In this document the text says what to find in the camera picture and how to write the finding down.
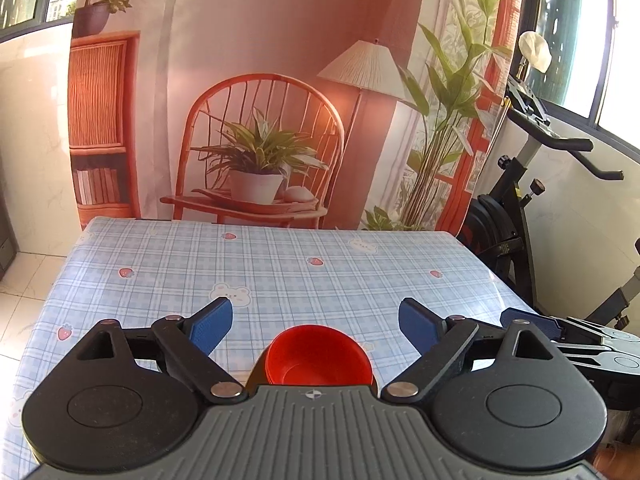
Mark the red bowl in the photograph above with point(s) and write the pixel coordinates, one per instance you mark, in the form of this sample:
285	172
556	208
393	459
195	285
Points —
320	355

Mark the printed wall backdrop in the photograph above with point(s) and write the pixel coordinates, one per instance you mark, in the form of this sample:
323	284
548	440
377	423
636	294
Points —
280	85

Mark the blue checked tablecloth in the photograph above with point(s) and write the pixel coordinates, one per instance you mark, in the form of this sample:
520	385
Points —
300	275

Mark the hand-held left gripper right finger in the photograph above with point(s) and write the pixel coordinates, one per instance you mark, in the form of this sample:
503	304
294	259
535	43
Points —
417	322

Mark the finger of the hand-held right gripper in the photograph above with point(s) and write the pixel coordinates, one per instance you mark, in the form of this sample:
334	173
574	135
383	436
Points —
532	319

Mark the black exercise bike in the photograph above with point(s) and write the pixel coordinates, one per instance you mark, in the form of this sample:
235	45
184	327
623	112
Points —
515	220

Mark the white cloth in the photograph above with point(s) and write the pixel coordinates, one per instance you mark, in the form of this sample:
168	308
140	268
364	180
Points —
535	50

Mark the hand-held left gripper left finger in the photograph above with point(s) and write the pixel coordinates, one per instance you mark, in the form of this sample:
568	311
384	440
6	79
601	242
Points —
212	325

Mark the dark cabinet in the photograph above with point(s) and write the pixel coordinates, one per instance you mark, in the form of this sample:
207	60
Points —
6	240

